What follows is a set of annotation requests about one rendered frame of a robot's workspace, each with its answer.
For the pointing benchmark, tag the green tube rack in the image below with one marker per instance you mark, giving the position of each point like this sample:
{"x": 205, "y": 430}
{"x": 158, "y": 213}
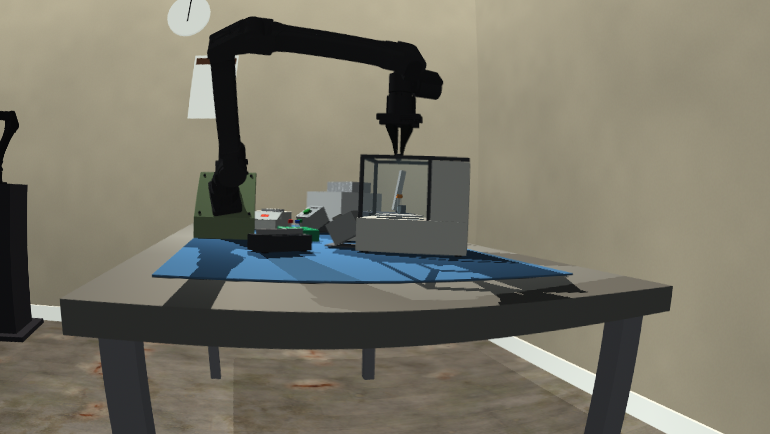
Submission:
{"x": 310, "y": 231}

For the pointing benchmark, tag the blue bench mat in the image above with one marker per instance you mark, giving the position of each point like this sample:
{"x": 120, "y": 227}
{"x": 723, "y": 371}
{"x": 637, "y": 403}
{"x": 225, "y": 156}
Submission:
{"x": 227, "y": 259}

